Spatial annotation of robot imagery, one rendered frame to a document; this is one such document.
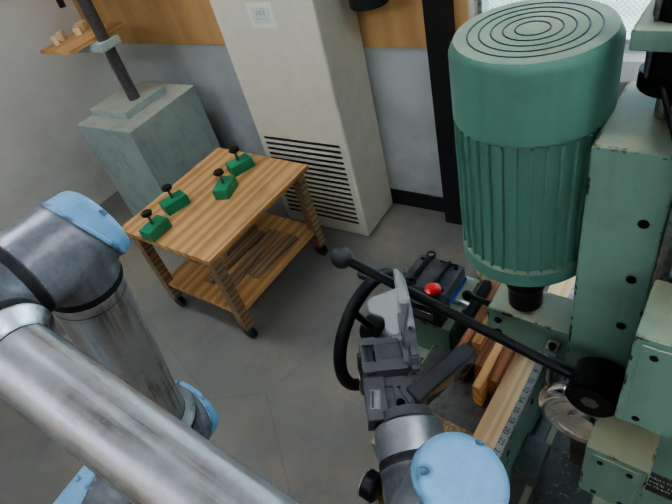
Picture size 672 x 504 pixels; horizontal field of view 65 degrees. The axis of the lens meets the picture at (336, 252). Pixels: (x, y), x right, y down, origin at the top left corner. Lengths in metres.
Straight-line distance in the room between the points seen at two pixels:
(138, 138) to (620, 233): 2.45
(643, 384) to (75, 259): 0.66
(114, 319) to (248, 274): 1.61
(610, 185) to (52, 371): 0.60
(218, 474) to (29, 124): 3.19
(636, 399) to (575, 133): 0.28
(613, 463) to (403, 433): 0.25
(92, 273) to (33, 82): 2.89
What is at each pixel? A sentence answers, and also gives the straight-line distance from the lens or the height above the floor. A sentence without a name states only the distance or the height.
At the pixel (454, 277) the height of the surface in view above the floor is 1.00.
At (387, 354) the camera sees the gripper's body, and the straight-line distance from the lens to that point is 0.74.
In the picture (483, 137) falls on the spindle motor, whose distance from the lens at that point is 0.60.
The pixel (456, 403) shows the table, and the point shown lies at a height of 0.90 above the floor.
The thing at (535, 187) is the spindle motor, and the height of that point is 1.36.
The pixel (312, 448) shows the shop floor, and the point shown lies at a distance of 2.02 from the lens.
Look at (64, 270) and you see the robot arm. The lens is 0.74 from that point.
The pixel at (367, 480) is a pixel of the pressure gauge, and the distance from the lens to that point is 1.16.
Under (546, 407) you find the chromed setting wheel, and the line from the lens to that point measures 0.83.
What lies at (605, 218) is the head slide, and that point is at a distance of 0.64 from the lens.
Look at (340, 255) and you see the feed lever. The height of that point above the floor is 1.22.
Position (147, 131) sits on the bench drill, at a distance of 2.85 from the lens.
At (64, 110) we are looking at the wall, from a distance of 3.69.
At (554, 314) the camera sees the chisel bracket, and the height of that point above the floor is 1.07.
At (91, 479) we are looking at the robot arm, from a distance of 1.18.
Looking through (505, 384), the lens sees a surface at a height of 0.94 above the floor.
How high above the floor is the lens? 1.74
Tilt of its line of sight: 41 degrees down
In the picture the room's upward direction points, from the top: 17 degrees counter-clockwise
